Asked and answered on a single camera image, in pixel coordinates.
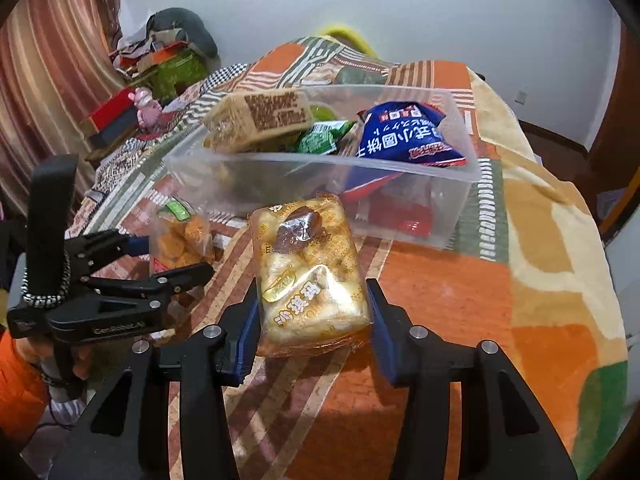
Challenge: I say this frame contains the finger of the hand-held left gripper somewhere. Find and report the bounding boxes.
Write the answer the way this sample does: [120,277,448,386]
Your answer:
[89,262,216,307]
[65,230,151,277]

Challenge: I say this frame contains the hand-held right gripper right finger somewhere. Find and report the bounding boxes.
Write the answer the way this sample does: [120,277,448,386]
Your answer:
[365,277,591,480]

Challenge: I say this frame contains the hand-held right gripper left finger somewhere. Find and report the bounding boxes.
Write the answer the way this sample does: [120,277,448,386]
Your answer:
[50,277,263,480]

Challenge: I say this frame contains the orange fried snack bag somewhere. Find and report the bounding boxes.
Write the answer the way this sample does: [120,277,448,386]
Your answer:
[150,199,217,273]

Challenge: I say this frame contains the golden bread packet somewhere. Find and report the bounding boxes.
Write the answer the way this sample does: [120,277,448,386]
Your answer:
[248,194,373,358]

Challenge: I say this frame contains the red snack packet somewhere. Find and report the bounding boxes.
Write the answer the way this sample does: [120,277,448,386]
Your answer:
[344,172,403,201]
[357,200,435,237]

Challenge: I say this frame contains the clear plastic storage container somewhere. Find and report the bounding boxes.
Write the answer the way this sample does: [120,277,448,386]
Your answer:
[162,85,483,250]

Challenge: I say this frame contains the long clear biscuit packet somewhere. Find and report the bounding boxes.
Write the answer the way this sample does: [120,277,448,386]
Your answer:
[202,87,315,153]

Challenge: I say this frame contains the blue snack bag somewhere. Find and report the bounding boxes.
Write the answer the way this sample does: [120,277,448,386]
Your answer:
[354,101,468,168]

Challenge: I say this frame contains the small green snack packet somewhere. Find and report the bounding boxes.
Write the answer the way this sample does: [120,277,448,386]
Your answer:
[297,120,357,155]

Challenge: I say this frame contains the person's left forearm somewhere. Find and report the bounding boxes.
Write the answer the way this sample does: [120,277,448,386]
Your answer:
[0,330,51,443]

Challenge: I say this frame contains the person's left hand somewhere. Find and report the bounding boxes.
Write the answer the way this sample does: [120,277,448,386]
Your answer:
[20,339,96,387]

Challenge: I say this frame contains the striped patchwork blanket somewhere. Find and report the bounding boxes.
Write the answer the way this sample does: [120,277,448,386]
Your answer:
[65,35,506,480]

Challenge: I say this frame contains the dark flat box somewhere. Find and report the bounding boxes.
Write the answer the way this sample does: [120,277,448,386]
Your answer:
[92,110,141,148]

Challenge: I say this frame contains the red box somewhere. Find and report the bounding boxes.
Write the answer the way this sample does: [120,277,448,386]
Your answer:
[80,87,136,136]

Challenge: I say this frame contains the pink plush toy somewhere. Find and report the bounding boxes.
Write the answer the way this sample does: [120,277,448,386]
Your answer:
[130,87,163,131]

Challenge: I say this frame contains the striped red gold curtain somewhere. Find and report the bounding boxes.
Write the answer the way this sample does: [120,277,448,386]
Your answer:
[0,0,123,211]

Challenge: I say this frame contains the green cardboard box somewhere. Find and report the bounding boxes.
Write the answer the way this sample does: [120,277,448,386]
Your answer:
[150,50,208,101]

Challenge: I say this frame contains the orange box lid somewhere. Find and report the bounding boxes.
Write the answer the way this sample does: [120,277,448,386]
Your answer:
[137,44,183,73]

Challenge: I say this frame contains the yellow bed frame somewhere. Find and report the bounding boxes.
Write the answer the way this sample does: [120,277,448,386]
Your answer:
[320,22,381,56]

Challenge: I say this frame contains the wooden door frame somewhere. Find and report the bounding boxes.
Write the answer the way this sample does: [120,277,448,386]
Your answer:
[585,10,640,241]

